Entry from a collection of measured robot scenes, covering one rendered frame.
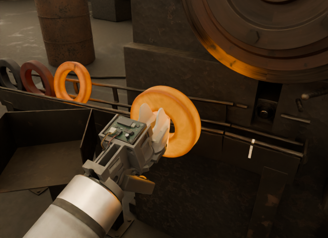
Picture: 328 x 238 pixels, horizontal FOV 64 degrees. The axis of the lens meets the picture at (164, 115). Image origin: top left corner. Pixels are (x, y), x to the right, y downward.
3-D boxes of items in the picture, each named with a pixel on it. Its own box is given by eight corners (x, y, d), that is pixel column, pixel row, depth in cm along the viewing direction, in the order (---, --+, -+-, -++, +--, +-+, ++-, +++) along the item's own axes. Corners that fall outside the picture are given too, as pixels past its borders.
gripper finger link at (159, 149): (174, 129, 50) (151, 166, 45) (175, 135, 51) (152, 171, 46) (153, 123, 52) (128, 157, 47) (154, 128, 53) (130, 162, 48)
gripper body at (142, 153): (154, 122, 43) (110, 182, 36) (162, 154, 49) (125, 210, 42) (117, 110, 46) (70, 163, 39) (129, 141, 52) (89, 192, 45)
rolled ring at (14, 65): (12, 60, 111) (20, 57, 113) (-11, 58, 120) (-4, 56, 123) (27, 100, 119) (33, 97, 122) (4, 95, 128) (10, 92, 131)
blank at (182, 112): (133, 81, 57) (124, 86, 54) (201, 89, 50) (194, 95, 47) (142, 142, 64) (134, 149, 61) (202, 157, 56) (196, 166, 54)
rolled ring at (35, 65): (41, 61, 103) (48, 59, 105) (13, 62, 112) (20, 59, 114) (56, 105, 111) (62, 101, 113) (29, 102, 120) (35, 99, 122)
